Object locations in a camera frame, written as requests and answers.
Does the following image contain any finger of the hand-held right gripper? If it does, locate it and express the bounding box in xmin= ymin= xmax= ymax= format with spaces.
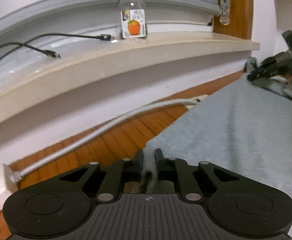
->
xmin=261 ymin=52 xmax=288 ymax=68
xmin=247 ymin=65 xmax=287 ymax=82

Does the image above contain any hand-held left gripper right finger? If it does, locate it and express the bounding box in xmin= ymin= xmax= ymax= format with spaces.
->
xmin=154 ymin=149 xmax=239 ymax=202

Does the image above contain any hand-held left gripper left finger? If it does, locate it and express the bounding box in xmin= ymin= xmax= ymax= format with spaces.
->
xmin=59 ymin=149 xmax=144 ymax=202

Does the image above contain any grey printed sweatshirt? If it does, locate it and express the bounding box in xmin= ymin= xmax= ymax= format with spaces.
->
xmin=136 ymin=57 xmax=292 ymax=230

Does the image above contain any beige window sill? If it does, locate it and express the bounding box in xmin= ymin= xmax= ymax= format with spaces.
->
xmin=0 ymin=31 xmax=261 ymax=132

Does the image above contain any clear jar with orange label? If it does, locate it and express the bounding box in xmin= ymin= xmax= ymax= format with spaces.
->
xmin=117 ymin=0 xmax=148 ymax=40

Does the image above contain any grey window blind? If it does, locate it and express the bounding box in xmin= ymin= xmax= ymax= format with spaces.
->
xmin=0 ymin=0 xmax=223 ymax=46

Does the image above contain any wooden window frame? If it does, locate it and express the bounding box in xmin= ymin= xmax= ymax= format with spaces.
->
xmin=212 ymin=0 xmax=255 ymax=41

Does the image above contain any bead chain blind cord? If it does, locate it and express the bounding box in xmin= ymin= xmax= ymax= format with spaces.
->
xmin=218 ymin=0 xmax=233 ymax=26

